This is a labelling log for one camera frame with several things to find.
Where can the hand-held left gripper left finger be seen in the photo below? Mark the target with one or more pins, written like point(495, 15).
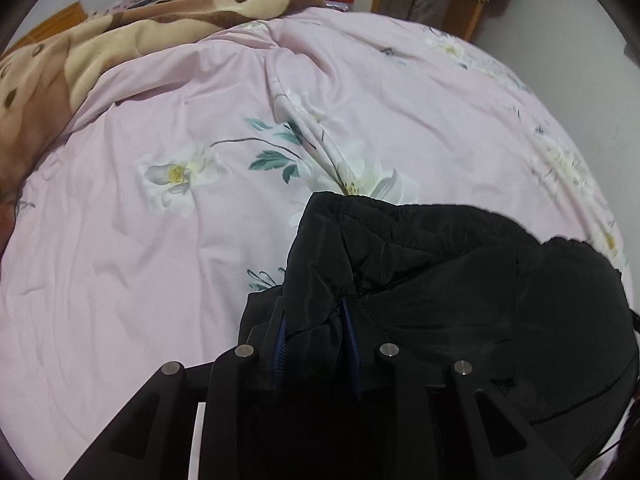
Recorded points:
point(280, 345)

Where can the wooden headboard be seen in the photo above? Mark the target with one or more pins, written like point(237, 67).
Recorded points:
point(60, 20)

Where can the black puffer jacket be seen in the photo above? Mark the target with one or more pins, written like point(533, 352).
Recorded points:
point(450, 270)

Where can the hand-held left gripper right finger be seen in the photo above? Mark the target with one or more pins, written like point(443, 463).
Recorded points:
point(351, 345)

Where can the pink floral duvet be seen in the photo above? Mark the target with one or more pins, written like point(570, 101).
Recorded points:
point(150, 260)

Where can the brown dog print blanket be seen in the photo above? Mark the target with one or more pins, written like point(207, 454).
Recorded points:
point(100, 40)

